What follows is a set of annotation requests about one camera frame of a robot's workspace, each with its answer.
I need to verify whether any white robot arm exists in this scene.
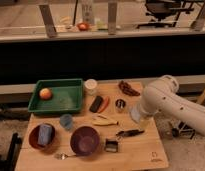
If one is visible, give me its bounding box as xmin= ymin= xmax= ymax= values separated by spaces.
xmin=137 ymin=75 xmax=205 ymax=135

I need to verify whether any white plastic cup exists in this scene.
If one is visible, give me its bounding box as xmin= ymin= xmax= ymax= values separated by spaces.
xmin=84 ymin=79 xmax=97 ymax=95

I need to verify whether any blue plastic cup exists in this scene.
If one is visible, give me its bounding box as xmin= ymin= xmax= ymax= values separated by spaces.
xmin=60 ymin=114 xmax=73 ymax=130

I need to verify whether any orange carrot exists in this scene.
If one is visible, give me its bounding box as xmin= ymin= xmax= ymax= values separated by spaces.
xmin=97 ymin=96 xmax=110 ymax=113

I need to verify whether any yellow banana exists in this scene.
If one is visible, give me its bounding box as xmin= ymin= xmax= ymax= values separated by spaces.
xmin=92 ymin=114 xmax=118 ymax=126

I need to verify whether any light blue cloth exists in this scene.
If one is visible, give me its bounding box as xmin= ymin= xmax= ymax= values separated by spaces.
xmin=130 ymin=106 xmax=140 ymax=123

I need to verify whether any green plastic tray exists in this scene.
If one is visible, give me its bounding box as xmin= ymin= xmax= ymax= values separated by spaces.
xmin=28 ymin=78 xmax=83 ymax=115

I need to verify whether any orange apple in tray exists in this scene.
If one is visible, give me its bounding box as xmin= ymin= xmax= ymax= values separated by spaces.
xmin=39 ymin=88 xmax=52 ymax=100

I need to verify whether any red fruit on shelf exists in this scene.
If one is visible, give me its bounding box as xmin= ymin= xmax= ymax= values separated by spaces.
xmin=77 ymin=22 xmax=89 ymax=31

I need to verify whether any blue sponge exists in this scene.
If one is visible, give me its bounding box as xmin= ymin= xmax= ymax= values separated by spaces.
xmin=38 ymin=124 xmax=52 ymax=146

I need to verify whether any metal spoon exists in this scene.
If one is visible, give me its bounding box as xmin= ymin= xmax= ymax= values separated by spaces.
xmin=54 ymin=153 xmax=77 ymax=160

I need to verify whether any black stand on floor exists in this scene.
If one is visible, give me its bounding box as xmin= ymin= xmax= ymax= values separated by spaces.
xmin=171 ymin=121 xmax=196 ymax=138

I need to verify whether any black office chair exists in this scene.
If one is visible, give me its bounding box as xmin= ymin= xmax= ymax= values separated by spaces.
xmin=137 ymin=0 xmax=194 ymax=28

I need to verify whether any black chair frame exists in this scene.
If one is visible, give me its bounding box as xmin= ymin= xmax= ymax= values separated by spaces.
xmin=0 ymin=133 xmax=22 ymax=171

